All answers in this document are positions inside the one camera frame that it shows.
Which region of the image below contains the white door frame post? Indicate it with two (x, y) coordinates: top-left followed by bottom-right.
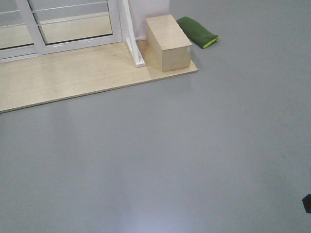
(118, 0), (145, 67)

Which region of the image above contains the fixed white glass panel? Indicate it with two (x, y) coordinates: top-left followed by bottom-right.
(0, 0), (37, 63)

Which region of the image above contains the white framed sliding glass door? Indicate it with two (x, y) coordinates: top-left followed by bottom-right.
(16, 0), (122, 55)

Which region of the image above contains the green sandbag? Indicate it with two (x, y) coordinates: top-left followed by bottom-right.
(176, 17), (220, 49)

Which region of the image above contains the light wooden box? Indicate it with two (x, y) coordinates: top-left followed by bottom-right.
(146, 15), (192, 72)

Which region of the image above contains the light wooden platform board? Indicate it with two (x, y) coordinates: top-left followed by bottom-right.
(0, 40), (198, 113)

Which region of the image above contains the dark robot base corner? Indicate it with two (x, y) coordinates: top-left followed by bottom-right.
(302, 194), (311, 214)

